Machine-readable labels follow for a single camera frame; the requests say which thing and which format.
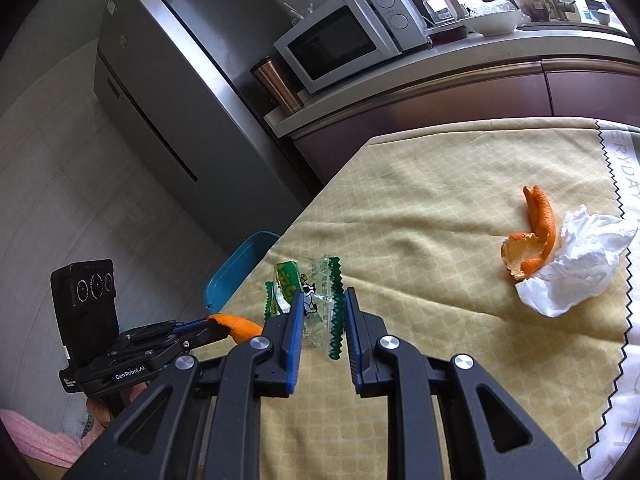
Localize green clear candy wrapper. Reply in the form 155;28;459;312
263;256;347;361

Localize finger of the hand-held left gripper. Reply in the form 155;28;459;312
180;327;232;350
170;317;212;332

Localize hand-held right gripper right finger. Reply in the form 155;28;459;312
344;287;583;480

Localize grey refrigerator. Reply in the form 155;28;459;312
94;0;321;256

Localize white microwave oven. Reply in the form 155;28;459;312
272;0;432;95

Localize brown kitchen counter cabinet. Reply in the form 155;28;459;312
263;25;640;186

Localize white bowl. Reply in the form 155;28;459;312
467;8;522;37

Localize large orange peel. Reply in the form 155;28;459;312
501;185;557;282

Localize glass electric kettle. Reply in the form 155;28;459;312
417;0;471;28

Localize yellow patterned tablecloth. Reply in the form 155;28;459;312
220;117;640;480

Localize crumpled white tissue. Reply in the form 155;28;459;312
515;204;638;318

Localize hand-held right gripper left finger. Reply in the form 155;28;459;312
65;291;307;480

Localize copper steel tumbler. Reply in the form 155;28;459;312
250;56;306;115

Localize small orange peel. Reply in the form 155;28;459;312
206;313;265;345

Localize person's left hand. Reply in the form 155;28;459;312
85;384;150;438

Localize blue plastic bin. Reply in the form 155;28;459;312
205;231;281;311

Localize pink garment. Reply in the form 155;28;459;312
0;407;93;472

